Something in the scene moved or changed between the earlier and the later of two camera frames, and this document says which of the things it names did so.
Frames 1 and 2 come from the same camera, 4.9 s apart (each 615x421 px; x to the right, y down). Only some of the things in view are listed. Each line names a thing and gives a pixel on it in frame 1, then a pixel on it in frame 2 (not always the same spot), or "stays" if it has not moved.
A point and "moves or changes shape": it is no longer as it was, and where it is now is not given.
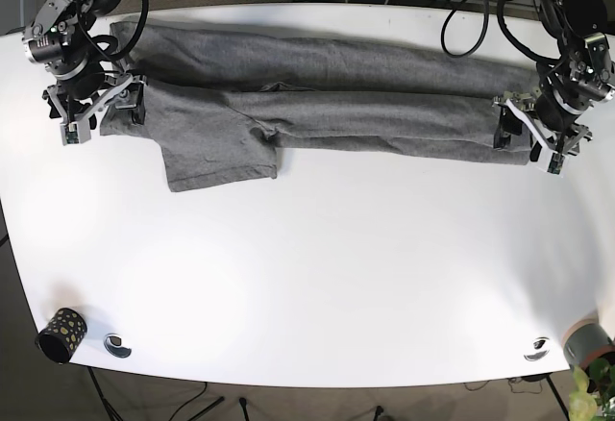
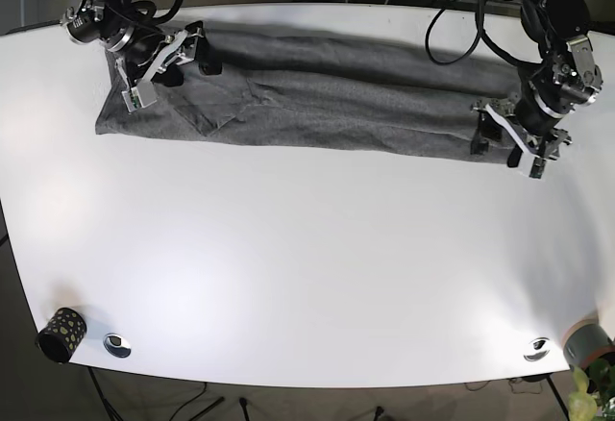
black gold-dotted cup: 61,338 stays
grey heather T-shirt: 223,104 moves or changes shape
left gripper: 76,127 to 140,58
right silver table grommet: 540,349 stays
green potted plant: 593,397 stays
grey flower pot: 585,340 stays
